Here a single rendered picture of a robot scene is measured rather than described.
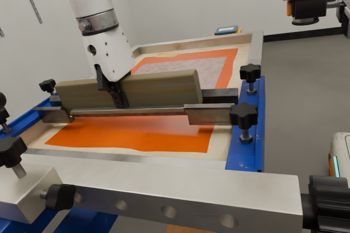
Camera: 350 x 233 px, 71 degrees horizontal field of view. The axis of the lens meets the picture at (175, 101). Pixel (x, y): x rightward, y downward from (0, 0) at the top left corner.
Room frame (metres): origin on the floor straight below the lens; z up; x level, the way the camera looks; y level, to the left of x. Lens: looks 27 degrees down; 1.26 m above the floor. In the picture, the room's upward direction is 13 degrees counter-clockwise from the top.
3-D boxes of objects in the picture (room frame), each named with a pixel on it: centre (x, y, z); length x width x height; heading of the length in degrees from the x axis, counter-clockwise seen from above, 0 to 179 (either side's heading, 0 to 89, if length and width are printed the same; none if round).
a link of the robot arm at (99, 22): (0.51, 0.12, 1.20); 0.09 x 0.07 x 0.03; 156
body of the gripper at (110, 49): (0.52, 0.11, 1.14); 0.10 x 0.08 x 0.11; 156
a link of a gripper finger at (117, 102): (0.49, 0.12, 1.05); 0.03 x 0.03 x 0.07; 66
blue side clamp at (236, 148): (0.38, -0.13, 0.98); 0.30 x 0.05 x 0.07; 156
